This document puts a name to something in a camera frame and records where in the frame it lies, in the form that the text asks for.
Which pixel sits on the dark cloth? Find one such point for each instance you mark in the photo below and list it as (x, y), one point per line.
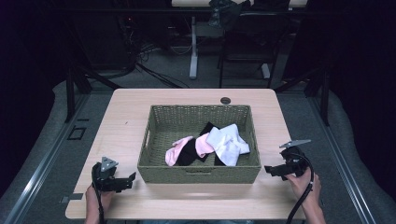
(225, 12)

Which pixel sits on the pink sock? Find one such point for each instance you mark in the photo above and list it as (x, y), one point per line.
(203, 145)
(174, 152)

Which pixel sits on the white sock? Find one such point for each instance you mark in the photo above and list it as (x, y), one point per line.
(229, 154)
(222, 133)

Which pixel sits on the person's right hand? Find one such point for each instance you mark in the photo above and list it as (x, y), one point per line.
(306, 186)

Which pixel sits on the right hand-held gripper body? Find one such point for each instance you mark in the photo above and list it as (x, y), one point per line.
(294, 163)

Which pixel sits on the aluminium floor rail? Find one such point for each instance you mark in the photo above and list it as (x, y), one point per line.
(40, 168)
(345, 174)

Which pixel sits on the green woven basket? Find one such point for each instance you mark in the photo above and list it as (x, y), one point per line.
(162, 124)

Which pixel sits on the white table leg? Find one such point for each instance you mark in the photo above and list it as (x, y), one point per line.
(193, 56)

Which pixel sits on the person's left hand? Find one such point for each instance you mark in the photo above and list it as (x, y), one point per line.
(99, 200)

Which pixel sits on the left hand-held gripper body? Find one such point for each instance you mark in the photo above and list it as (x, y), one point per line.
(107, 182)

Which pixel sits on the black metal stand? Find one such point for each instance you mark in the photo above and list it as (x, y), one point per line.
(324, 99)
(71, 93)

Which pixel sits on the black chair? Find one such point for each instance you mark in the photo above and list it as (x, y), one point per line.
(249, 46)

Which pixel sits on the black sock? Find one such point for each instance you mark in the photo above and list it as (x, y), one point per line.
(208, 127)
(187, 154)

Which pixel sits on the dark table grommet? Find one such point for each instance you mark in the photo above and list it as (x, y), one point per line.
(225, 100)

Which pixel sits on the light background table top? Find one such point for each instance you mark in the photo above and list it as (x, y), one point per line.
(190, 3)

